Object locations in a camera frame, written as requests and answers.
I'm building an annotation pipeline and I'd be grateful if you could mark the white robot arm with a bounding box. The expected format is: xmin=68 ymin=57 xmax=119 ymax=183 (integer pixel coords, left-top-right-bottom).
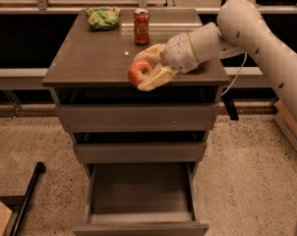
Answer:
xmin=141 ymin=0 xmax=297 ymax=236

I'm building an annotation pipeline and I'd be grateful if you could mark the grey top drawer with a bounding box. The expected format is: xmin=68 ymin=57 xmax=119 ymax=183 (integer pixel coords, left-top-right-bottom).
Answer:
xmin=56 ymin=104 xmax=217 ymax=133

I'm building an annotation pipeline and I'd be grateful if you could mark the white cable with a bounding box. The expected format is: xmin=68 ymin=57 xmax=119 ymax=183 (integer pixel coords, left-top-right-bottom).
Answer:
xmin=220 ymin=51 xmax=248 ymax=97

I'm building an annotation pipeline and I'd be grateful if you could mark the red soda can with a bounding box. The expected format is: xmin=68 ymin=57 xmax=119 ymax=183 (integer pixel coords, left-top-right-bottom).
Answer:
xmin=134 ymin=8 xmax=149 ymax=44

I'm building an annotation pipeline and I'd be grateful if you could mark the grey open bottom drawer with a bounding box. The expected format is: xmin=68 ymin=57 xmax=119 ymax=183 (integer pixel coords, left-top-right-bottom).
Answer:
xmin=74 ymin=162 xmax=209 ymax=236

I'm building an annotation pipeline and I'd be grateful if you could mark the cardboard box right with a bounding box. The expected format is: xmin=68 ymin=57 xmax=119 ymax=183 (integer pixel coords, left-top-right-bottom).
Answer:
xmin=274 ymin=100 xmax=297 ymax=151

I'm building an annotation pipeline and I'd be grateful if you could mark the black pole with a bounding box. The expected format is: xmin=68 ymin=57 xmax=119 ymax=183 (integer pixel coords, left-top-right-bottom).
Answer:
xmin=9 ymin=161 xmax=46 ymax=236

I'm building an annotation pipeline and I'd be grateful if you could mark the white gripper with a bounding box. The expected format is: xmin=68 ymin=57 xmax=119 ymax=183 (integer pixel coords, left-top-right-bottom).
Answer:
xmin=134 ymin=32 xmax=199 ymax=91

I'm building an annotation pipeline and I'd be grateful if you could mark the black table leg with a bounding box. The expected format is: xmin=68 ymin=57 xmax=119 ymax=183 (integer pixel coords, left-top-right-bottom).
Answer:
xmin=221 ymin=91 xmax=239 ymax=121

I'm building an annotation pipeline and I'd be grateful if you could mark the green chip bag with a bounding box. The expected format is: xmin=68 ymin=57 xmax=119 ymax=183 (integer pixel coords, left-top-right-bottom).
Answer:
xmin=86 ymin=6 xmax=120 ymax=30

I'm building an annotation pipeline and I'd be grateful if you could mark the red apple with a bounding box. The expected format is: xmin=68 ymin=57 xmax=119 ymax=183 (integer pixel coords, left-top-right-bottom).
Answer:
xmin=128 ymin=60 xmax=153 ymax=87

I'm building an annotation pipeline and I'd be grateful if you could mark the grey middle drawer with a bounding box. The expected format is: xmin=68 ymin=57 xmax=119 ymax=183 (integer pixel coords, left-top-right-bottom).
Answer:
xmin=74 ymin=143 xmax=207 ymax=163

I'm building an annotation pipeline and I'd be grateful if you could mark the grey drawer cabinet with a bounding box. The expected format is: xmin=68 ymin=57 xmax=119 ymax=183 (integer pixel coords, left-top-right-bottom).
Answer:
xmin=41 ymin=7 xmax=230 ymax=236

